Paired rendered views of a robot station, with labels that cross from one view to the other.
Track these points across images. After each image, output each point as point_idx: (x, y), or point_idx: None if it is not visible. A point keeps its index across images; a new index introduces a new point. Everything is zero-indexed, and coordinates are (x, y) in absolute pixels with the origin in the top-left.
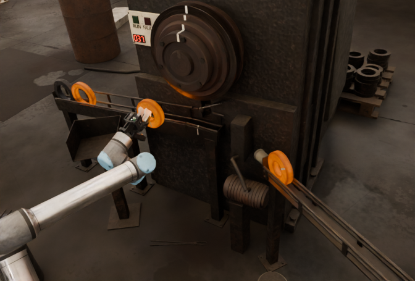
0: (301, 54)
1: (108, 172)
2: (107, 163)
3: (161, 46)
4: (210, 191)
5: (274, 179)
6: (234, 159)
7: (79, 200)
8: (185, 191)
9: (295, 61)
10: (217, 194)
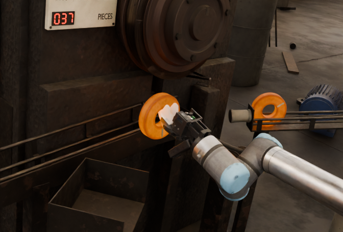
0: None
1: (298, 159)
2: (249, 174)
3: (186, 4)
4: (165, 213)
5: (271, 122)
6: None
7: None
8: None
9: (232, 7)
10: (172, 210)
